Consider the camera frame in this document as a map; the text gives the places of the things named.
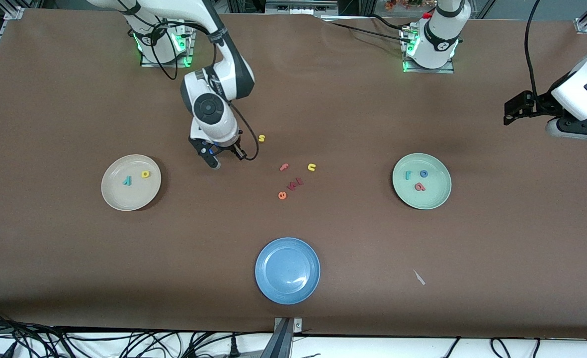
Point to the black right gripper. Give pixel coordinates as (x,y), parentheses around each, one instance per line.
(229,147)

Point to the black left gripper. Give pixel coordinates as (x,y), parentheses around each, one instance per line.
(543,103)

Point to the teal foam letter y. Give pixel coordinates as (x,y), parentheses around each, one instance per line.
(127,181)

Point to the pink foam letter a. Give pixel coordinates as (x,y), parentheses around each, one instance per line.
(421,188)

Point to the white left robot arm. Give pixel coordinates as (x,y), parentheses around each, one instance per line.
(440,35)

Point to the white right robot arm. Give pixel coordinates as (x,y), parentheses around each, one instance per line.
(221,127)

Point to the wide dark red foam letter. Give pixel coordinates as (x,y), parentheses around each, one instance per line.
(298,182)

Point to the beige brown plate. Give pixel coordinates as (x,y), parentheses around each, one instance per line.
(131,196)

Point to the pale green plate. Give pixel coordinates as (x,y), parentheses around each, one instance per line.
(435,194)

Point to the blue plate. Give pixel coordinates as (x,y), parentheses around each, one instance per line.
(287,270)

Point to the grey box device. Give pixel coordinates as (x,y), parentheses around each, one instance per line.
(300,6)

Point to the brown table cover sheet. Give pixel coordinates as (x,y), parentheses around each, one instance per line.
(74,258)

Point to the small white paper scrap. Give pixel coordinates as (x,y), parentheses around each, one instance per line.
(419,277)

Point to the grey metal mount bracket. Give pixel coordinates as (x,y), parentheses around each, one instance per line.
(286,333)

